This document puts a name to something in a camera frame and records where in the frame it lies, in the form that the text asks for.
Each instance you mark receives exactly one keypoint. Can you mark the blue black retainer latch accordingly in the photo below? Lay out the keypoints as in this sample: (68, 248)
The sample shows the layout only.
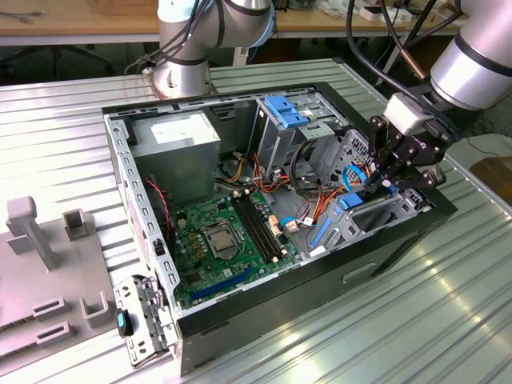
(120, 322)

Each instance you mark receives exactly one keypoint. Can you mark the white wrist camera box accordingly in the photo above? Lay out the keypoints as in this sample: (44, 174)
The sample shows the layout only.
(406, 112)

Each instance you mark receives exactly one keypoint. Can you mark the CPU socket with silver CPU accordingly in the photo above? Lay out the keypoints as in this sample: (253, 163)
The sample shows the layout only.
(221, 242)

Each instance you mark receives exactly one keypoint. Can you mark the black slanted pole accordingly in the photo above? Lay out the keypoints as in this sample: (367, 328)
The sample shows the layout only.
(424, 18)

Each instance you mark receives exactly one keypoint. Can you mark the silver slot bracket retainer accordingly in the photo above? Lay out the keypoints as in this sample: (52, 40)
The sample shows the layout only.
(136, 348)

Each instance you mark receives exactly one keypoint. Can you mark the brown cardboard box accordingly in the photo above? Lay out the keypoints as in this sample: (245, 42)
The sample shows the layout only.
(494, 176)

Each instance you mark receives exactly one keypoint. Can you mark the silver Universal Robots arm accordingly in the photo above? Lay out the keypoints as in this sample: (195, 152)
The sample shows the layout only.
(472, 68)

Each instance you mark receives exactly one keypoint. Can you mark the blue expansion slot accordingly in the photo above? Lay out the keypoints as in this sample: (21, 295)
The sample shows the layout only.
(220, 285)

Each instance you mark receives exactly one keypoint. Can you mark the green motherboard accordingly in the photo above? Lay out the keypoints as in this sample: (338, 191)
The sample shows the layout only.
(236, 266)

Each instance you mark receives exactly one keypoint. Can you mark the grey parts rack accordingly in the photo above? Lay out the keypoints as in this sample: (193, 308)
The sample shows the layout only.
(60, 288)

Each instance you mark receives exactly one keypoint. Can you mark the grey power supply unit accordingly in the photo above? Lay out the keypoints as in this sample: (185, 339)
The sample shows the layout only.
(176, 168)

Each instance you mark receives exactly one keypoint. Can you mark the long wooden desk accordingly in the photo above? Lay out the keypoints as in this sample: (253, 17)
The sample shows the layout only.
(80, 22)

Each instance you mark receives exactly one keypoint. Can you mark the black open PC case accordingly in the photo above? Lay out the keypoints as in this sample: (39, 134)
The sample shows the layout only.
(280, 312)

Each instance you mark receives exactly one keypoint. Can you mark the blue plastic drive latch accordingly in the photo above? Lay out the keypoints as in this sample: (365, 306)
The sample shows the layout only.
(286, 112)

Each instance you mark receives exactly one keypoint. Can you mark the grey optical drive cage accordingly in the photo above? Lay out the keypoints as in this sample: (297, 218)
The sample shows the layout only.
(280, 144)

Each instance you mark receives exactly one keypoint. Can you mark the white box with black top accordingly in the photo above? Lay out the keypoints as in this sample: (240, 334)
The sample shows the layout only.
(370, 14)

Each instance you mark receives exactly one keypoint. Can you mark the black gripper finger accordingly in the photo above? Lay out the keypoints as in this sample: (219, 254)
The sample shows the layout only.
(378, 136)
(432, 178)

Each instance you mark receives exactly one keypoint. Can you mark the grey metal disk bay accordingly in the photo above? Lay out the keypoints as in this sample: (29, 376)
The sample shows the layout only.
(340, 236)

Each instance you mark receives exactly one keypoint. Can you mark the hard disk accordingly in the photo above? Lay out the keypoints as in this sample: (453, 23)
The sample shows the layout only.
(350, 201)

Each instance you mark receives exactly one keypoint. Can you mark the black RAM slot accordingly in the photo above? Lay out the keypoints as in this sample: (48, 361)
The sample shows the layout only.
(256, 227)
(262, 225)
(251, 230)
(267, 222)

